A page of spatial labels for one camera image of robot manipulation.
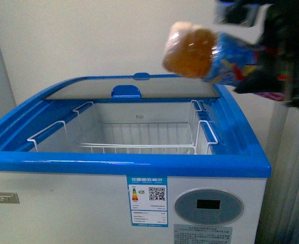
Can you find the tea bottle with blue label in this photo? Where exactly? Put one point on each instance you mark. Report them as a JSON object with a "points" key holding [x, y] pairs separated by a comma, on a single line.
{"points": [[195, 52]]}

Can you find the grey instruction sticker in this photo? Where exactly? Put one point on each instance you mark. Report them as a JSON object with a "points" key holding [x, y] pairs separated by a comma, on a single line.
{"points": [[197, 234]]}

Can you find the silver brand nameplate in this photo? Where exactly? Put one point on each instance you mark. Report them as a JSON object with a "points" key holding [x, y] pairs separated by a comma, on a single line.
{"points": [[9, 198]]}

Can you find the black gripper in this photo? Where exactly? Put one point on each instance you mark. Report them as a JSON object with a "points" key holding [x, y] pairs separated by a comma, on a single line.
{"points": [[278, 61]]}

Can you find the white wire freezer basket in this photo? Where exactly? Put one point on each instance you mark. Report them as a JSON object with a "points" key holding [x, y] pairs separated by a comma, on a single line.
{"points": [[173, 128]]}

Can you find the grey oval control panel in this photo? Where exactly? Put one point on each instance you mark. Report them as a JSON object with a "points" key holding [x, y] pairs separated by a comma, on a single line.
{"points": [[208, 207]]}

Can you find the white blue chest freezer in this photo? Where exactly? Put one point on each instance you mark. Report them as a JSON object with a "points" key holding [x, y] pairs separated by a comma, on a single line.
{"points": [[75, 197]]}

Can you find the sliding glass lid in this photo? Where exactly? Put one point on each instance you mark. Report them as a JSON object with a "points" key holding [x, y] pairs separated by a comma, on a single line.
{"points": [[136, 88]]}

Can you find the white vertical curtain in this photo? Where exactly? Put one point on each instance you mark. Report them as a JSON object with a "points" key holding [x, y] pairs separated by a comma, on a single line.
{"points": [[279, 218]]}

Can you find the blue energy label sticker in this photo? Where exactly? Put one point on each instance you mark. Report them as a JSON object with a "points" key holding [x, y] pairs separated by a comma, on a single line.
{"points": [[148, 200]]}

